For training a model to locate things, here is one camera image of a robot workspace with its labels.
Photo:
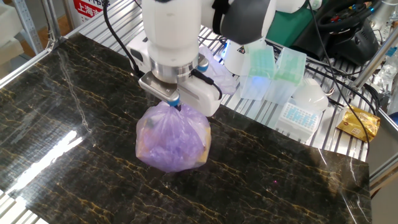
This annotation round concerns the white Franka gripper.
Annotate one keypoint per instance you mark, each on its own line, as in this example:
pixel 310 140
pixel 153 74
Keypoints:
pixel 199 99

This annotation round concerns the purple plastic bag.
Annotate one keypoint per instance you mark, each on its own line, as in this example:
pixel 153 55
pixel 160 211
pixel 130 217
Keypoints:
pixel 171 140

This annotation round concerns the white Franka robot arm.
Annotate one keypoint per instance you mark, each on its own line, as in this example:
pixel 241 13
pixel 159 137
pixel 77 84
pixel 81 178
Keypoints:
pixel 171 31

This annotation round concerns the clear plastic bag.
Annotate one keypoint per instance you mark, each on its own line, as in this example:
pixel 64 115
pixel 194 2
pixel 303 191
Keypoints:
pixel 385 73

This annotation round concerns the green pipette tip box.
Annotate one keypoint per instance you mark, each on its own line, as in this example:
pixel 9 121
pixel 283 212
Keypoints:
pixel 287 74
pixel 258 71

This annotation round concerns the black marble pattern mat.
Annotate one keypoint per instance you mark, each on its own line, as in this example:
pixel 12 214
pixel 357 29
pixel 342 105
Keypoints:
pixel 248 180

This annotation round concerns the white pipette tip box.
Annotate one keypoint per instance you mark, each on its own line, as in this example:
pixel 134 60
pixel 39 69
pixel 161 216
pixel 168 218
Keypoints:
pixel 297 119

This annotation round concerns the red white printed box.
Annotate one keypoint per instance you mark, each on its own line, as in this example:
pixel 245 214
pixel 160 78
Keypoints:
pixel 93 9

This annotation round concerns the white plastic bowl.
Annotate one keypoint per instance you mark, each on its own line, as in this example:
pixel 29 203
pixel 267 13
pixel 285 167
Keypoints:
pixel 311 95

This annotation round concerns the grey perforated shelf upright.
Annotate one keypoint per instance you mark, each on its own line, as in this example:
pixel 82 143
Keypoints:
pixel 28 25

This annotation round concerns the gold foil packet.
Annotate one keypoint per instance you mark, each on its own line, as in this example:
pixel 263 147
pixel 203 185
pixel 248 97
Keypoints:
pixel 357 124

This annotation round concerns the white plastic crate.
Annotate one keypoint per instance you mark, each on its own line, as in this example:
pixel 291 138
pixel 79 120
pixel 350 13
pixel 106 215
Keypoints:
pixel 9 34

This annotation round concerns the black steering wheel controller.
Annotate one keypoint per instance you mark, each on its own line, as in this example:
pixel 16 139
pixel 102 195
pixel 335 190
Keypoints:
pixel 351 43

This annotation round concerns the silver blue tipped wrist camera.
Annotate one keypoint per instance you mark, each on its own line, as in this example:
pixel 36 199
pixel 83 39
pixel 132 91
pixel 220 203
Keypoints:
pixel 203 64
pixel 158 88

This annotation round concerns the aluminium frame post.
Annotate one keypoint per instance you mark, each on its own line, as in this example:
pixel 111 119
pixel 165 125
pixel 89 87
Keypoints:
pixel 373 62
pixel 49 18

